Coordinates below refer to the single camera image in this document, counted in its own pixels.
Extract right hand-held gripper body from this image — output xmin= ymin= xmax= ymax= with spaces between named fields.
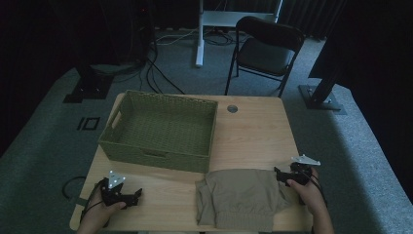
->
xmin=284 ymin=154 xmax=321 ymax=187

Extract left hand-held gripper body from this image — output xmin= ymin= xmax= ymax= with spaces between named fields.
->
xmin=99 ymin=170 xmax=132 ymax=209

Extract khaki pants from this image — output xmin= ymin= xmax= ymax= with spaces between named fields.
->
xmin=194 ymin=169 xmax=296 ymax=233

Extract green woven basket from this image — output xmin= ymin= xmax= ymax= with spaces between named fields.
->
xmin=97 ymin=90 xmax=219 ymax=175

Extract person's left hand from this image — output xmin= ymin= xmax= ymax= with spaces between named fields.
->
xmin=79 ymin=191 xmax=128 ymax=230

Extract person's right hand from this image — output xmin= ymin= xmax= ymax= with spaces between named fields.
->
xmin=286 ymin=167 xmax=327 ymax=217

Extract black floor tape marking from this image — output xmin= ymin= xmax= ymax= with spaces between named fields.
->
xmin=76 ymin=116 xmax=101 ymax=132

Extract black folding chair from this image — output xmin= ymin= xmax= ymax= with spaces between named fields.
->
xmin=224 ymin=15 xmax=307 ymax=98

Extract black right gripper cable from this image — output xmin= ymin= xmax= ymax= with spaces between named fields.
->
xmin=304 ymin=171 xmax=329 ymax=209

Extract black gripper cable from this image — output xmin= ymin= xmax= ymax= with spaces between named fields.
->
xmin=79 ymin=179 xmax=106 ymax=225
xmin=304 ymin=171 xmax=329 ymax=209

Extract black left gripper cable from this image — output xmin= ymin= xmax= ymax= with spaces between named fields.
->
xmin=79 ymin=179 xmax=106 ymax=225

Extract black cable loop on floor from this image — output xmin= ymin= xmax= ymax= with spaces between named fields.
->
xmin=60 ymin=175 xmax=88 ymax=200

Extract black stand with base plate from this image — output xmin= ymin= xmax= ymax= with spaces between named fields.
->
xmin=298 ymin=38 xmax=348 ymax=116
xmin=62 ymin=48 xmax=115 ymax=104

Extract black floor cables bundle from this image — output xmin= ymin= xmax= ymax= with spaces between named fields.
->
xmin=137 ymin=42 xmax=187 ymax=96

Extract white floor cable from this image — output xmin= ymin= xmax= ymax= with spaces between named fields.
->
xmin=155 ymin=27 xmax=200 ymax=47

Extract white metal desk frame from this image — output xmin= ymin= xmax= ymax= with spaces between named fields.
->
xmin=195 ymin=0 xmax=284 ymax=68

